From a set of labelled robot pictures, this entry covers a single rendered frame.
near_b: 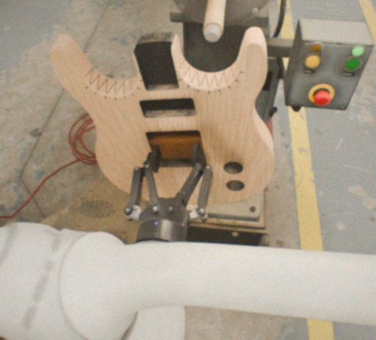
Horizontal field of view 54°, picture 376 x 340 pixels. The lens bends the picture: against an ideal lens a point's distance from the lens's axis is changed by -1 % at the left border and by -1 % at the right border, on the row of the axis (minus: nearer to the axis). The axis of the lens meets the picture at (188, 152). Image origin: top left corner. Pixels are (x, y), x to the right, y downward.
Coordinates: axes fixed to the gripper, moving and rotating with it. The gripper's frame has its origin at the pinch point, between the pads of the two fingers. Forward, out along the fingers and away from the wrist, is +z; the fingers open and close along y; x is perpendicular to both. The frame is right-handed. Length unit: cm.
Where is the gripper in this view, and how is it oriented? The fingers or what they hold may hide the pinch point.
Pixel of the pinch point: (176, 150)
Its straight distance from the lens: 68.6
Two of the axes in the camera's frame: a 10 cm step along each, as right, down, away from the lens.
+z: 1.1, -7.5, 6.5
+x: -1.7, -6.6, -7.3
